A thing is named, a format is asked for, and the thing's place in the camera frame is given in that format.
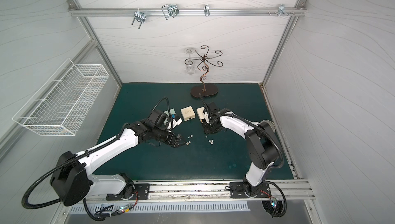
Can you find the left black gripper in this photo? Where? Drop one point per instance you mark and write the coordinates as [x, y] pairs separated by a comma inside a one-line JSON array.
[[174, 139]]

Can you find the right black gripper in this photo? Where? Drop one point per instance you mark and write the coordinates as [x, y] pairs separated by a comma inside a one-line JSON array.
[[211, 128]]

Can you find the large cream drawer jewelry box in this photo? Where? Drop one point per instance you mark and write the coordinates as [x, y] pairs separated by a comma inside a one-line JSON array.
[[201, 114]]

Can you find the small cream jewelry box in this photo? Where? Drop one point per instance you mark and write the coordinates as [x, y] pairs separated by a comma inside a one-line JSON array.
[[188, 113]]

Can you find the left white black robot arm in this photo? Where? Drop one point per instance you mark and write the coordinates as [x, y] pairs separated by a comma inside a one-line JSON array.
[[71, 178]]

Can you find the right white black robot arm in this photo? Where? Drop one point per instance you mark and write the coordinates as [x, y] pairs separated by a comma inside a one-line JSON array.
[[263, 147]]

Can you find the mint green jewelry box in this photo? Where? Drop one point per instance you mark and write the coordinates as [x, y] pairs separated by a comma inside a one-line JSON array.
[[170, 113]]

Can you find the bronze swirl jewelry stand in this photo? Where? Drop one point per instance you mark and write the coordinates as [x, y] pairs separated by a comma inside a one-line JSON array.
[[205, 89]]

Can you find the grey ribbed ceramic cup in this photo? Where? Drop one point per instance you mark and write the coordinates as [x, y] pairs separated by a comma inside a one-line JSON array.
[[271, 124]]

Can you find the metal hook clamp centre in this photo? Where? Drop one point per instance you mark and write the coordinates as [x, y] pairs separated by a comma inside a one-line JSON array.
[[170, 10]]

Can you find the metal hook clamp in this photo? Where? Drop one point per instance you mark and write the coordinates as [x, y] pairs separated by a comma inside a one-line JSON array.
[[139, 17], [170, 10]]

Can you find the metal hook clamp left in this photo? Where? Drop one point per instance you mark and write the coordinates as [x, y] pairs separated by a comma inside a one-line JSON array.
[[139, 17]]

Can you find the metal clamp right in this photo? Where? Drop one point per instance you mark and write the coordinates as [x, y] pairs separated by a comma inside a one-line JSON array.
[[281, 12]]

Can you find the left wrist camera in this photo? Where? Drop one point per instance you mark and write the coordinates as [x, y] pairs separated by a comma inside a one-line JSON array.
[[160, 120]]

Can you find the clear glass on wall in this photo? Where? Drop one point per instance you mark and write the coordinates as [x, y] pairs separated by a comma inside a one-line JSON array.
[[189, 62]]

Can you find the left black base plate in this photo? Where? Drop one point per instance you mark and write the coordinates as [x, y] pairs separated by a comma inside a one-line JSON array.
[[137, 191]]

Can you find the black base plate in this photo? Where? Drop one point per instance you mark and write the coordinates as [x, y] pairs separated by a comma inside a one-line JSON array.
[[237, 190], [137, 191]]

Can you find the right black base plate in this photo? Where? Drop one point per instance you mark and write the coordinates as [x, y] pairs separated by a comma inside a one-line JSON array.
[[237, 190]]

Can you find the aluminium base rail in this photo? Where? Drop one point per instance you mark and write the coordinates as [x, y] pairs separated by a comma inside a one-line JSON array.
[[297, 189]]

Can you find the metal ring clamp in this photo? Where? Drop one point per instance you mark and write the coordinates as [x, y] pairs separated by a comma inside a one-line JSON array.
[[206, 10]]

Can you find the white slotted cable duct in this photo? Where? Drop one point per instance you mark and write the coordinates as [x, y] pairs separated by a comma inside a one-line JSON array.
[[167, 207]]

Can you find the white wire basket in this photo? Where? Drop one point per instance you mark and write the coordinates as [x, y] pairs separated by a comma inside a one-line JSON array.
[[60, 106]]

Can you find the aluminium overhead rail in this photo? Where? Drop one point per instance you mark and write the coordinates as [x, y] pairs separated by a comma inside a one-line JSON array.
[[184, 12]]

